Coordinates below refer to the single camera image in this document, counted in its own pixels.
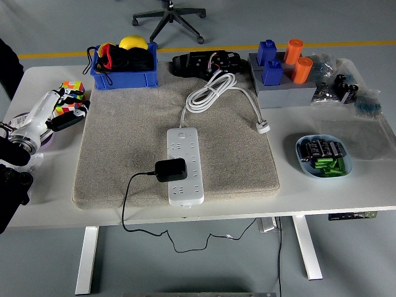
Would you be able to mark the clear bag of silver screws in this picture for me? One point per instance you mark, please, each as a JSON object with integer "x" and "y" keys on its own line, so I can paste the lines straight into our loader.
{"x": 323, "y": 94}

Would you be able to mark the colourful puzzle cube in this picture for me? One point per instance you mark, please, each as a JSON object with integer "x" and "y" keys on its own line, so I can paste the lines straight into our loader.
{"x": 74, "y": 86}

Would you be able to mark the white table leg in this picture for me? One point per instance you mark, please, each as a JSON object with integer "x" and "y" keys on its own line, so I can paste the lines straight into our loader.
{"x": 86, "y": 260}
{"x": 307, "y": 247}

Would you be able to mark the clear bag of black capacitors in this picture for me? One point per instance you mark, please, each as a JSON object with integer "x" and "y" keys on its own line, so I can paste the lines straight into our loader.
{"x": 346, "y": 88}

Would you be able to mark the orange cylinder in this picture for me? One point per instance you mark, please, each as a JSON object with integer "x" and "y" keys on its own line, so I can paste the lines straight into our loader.
{"x": 302, "y": 70}
{"x": 293, "y": 52}

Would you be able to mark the blue plastic bin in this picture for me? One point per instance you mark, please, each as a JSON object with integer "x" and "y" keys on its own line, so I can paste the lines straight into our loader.
{"x": 123, "y": 80}

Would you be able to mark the yellow ball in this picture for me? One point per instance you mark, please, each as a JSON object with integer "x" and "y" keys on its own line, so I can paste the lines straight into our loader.
{"x": 133, "y": 42}

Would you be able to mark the grey-brown fabric mat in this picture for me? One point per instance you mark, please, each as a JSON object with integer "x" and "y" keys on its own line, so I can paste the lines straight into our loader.
{"x": 123, "y": 139}

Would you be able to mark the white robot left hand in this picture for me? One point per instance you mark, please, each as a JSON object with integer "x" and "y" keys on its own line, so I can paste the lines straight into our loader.
{"x": 37, "y": 114}

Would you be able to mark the blue peg block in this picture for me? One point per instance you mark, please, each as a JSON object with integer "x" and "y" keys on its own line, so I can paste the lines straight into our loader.
{"x": 272, "y": 74}
{"x": 266, "y": 52}

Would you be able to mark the black electronic device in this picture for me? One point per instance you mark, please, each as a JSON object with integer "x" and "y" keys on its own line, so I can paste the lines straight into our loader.
{"x": 198, "y": 62}

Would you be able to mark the black fabric object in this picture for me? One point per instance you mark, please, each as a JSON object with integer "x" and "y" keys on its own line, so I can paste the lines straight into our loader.
{"x": 9, "y": 68}

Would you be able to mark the black table control box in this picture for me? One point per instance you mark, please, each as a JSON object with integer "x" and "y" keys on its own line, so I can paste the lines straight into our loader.
{"x": 352, "y": 216}

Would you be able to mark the large empty clear bag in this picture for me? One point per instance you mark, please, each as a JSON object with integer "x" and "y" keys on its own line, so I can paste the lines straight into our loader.
{"x": 365, "y": 139}

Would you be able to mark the red yellow fabric item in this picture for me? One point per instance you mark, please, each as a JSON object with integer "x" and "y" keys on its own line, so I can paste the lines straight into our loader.
{"x": 106, "y": 57}

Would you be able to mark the clear bag of blue parts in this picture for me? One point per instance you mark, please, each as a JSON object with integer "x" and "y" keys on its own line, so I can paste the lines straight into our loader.
{"x": 323, "y": 66}
{"x": 368, "y": 105}

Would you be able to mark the crumpled clear plastic bag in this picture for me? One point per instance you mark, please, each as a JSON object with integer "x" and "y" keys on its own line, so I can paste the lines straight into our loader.
{"x": 35, "y": 162}

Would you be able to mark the black batteries pile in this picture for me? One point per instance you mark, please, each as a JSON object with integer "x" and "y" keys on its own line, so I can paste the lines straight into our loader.
{"x": 320, "y": 148}

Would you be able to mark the grey peg block base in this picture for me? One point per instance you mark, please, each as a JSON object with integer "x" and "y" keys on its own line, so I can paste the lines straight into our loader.
{"x": 284, "y": 96}

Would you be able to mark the black office chair base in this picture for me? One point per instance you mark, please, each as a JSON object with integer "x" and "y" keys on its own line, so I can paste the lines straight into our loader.
{"x": 173, "y": 17}

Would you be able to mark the green batteries pile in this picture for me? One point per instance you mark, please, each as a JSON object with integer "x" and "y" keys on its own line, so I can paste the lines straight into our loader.
{"x": 329, "y": 167}

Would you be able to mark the silver metal bracket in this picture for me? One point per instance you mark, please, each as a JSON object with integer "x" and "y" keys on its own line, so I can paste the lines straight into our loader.
{"x": 266, "y": 225}

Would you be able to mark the light blue dish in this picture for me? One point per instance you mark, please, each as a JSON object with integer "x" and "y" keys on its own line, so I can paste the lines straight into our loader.
{"x": 304, "y": 168}

